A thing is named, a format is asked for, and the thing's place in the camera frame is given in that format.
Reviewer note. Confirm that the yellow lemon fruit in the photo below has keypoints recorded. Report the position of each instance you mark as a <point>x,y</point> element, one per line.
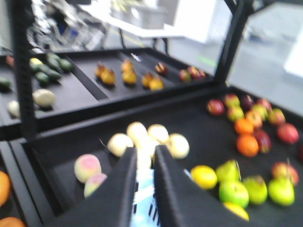
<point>204,176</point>

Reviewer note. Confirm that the pink peach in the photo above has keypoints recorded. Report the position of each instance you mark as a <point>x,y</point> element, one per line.
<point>85,166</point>

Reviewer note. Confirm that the black wooden produce stand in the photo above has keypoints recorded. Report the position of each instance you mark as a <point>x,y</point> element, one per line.
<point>42,150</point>

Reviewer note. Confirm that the green apple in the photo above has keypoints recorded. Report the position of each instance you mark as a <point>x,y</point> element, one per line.
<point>234,192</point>

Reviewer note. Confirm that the light blue plastic basket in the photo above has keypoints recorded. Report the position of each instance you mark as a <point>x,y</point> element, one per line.
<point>145,211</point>

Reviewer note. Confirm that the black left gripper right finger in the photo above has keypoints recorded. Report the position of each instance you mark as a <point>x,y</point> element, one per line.
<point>181,203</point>

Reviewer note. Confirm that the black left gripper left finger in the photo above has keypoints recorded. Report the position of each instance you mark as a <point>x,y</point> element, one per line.
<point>112,203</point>

